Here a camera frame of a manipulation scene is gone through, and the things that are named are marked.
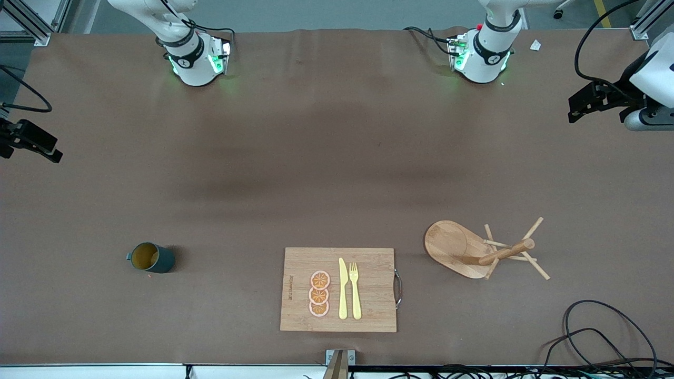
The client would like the black looped cable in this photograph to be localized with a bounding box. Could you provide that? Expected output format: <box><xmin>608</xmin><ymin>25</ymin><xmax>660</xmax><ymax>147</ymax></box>
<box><xmin>540</xmin><ymin>328</ymin><xmax>640</xmax><ymax>379</ymax></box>
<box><xmin>563</xmin><ymin>300</ymin><xmax>659</xmax><ymax>379</ymax></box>

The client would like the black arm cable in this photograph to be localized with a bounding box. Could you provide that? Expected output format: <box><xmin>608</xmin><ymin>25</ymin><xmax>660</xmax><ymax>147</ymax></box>
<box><xmin>574</xmin><ymin>0</ymin><xmax>646</xmax><ymax>103</ymax></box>
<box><xmin>0</xmin><ymin>64</ymin><xmax>53</xmax><ymax>113</ymax></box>

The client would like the dark teal mug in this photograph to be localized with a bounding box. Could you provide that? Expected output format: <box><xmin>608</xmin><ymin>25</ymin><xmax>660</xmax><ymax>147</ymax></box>
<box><xmin>126</xmin><ymin>242</ymin><xmax>176</xmax><ymax>274</ymax></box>

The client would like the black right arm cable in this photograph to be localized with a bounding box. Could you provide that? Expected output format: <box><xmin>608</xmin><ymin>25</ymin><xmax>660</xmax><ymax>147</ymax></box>
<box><xmin>0</xmin><ymin>64</ymin><xmax>53</xmax><ymax>113</ymax></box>

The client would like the yellow plastic knife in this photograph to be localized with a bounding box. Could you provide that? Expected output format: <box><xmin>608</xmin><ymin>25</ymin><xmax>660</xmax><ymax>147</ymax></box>
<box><xmin>338</xmin><ymin>257</ymin><xmax>349</xmax><ymax>320</ymax></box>

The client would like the black right base cable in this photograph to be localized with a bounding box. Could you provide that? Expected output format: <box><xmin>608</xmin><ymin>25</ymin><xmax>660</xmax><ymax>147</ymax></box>
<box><xmin>182</xmin><ymin>18</ymin><xmax>236</xmax><ymax>58</ymax></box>

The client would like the white table edge rail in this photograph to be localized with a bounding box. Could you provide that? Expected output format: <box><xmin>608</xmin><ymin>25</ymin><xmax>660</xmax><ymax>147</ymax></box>
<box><xmin>0</xmin><ymin>363</ymin><xmax>327</xmax><ymax>379</ymax></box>

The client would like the black left base cable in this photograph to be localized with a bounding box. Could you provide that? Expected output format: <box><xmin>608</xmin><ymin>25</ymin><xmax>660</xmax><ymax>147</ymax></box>
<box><xmin>403</xmin><ymin>25</ymin><xmax>458</xmax><ymax>56</ymax></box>

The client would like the brown table cover sheet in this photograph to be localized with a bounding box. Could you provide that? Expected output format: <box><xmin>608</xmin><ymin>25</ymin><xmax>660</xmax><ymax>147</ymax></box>
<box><xmin>0</xmin><ymin>26</ymin><xmax>674</xmax><ymax>366</ymax></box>

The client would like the yellow plastic fork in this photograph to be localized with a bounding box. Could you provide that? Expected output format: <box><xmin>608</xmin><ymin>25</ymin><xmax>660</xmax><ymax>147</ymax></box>
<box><xmin>349</xmin><ymin>262</ymin><xmax>363</xmax><ymax>320</ymax></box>

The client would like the black cable bundle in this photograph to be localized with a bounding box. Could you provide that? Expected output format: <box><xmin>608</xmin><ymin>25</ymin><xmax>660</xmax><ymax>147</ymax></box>
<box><xmin>348</xmin><ymin>365</ymin><xmax>674</xmax><ymax>379</ymax></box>

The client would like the aluminium bracket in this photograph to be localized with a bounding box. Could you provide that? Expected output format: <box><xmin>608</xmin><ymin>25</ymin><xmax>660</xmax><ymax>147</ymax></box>
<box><xmin>325</xmin><ymin>349</ymin><xmax>356</xmax><ymax>379</ymax></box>

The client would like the wooden mug rack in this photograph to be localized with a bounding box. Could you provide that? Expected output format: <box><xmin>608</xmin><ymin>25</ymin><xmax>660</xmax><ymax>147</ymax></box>
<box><xmin>424</xmin><ymin>216</ymin><xmax>551</xmax><ymax>281</ymax></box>

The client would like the black base cable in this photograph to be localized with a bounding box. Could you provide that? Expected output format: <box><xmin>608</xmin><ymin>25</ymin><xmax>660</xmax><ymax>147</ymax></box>
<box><xmin>182</xmin><ymin>18</ymin><xmax>236</xmax><ymax>58</ymax></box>
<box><xmin>403</xmin><ymin>25</ymin><xmax>458</xmax><ymax>56</ymax></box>

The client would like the bamboo cutting board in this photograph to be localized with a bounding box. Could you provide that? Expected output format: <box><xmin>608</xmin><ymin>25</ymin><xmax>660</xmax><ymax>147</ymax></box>
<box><xmin>280</xmin><ymin>247</ymin><xmax>403</xmax><ymax>333</ymax></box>

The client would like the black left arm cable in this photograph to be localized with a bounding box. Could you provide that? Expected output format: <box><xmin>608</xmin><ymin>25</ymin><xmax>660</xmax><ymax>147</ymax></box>
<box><xmin>574</xmin><ymin>0</ymin><xmax>646</xmax><ymax>103</ymax></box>

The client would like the aluminium frame post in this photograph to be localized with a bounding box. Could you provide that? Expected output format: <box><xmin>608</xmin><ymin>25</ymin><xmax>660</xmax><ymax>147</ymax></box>
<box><xmin>0</xmin><ymin>0</ymin><xmax>72</xmax><ymax>47</ymax></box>
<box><xmin>630</xmin><ymin>0</ymin><xmax>674</xmax><ymax>41</ymax></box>

